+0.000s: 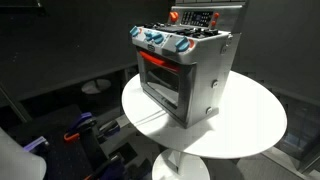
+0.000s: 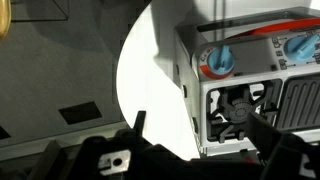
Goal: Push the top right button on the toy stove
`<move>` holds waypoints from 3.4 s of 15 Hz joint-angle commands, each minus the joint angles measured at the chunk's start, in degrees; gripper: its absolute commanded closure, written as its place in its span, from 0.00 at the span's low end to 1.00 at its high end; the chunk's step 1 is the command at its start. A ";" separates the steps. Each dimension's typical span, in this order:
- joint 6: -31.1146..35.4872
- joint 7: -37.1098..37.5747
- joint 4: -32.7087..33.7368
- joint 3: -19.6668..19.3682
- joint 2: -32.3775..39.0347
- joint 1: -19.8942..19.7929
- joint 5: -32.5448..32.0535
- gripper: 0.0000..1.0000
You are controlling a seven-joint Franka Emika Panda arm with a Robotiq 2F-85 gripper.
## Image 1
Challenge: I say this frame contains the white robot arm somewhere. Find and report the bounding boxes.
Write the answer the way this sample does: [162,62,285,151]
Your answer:
[0,128,47,180]

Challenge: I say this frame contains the silver toy stove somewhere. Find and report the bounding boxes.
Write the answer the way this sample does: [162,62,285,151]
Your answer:
[131,2,247,128]

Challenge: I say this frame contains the blue right stove knob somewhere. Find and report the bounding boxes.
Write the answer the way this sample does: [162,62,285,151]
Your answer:
[175,37,190,52]

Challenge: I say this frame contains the blue stove knob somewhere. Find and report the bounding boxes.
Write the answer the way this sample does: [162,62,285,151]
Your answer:
[175,37,190,52]
[130,26,139,37]

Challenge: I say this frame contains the blue middle stove knobs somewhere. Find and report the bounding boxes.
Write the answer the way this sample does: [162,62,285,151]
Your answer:
[145,31,164,44]

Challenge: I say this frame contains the blue left stove knob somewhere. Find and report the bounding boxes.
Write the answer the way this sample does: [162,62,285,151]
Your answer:
[130,26,139,37]

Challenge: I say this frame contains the orange stove knob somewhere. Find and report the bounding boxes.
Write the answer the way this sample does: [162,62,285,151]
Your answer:
[169,11,179,22]

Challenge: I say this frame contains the orange top right stove button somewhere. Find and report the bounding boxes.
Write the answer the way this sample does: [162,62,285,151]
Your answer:
[214,13,220,19]

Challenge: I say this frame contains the grey round background stool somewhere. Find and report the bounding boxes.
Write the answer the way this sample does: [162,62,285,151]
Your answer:
[81,79,111,95]

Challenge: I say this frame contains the white round table base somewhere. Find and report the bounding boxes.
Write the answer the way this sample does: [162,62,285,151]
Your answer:
[152,149,210,180]

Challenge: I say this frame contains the purple black clamp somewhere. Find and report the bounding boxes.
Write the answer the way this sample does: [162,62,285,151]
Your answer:
[63,112,120,153]

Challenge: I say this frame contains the round white table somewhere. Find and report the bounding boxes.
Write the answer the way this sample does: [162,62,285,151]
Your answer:
[122,72,287,159]

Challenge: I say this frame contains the orange oven door handle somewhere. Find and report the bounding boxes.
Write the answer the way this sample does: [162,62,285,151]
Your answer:
[139,51,180,72]

